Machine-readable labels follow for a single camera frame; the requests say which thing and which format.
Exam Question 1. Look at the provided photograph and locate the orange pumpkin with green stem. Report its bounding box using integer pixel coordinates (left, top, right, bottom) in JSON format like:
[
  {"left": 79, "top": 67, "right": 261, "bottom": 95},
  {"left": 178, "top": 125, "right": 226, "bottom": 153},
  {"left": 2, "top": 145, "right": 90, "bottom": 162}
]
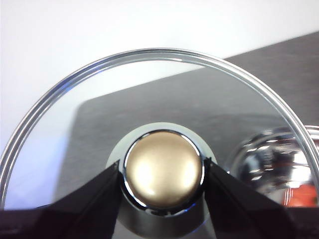
[{"left": 283, "top": 184, "right": 319, "bottom": 208}]

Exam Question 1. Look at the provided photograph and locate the pale green electric steamer pot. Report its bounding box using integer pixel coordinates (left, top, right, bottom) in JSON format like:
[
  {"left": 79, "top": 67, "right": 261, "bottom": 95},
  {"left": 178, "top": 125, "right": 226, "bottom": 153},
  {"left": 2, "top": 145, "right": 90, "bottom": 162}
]
[{"left": 223, "top": 125, "right": 319, "bottom": 209}]

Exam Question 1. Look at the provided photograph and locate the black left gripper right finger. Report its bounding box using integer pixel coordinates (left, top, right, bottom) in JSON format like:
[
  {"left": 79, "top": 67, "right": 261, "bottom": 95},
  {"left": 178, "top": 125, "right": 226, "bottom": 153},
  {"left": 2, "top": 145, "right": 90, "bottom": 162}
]
[{"left": 203, "top": 162, "right": 319, "bottom": 239}]

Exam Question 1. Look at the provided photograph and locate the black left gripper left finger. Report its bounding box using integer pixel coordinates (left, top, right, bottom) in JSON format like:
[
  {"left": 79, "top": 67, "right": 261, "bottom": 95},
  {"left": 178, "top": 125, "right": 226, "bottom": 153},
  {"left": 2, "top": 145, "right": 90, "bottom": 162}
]
[{"left": 0, "top": 160, "right": 123, "bottom": 239}]

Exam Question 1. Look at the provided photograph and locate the glass lid with round knob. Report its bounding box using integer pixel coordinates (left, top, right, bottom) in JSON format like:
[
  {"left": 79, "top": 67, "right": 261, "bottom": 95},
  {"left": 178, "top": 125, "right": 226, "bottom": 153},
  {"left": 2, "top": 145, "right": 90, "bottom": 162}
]
[{"left": 0, "top": 47, "right": 319, "bottom": 239}]

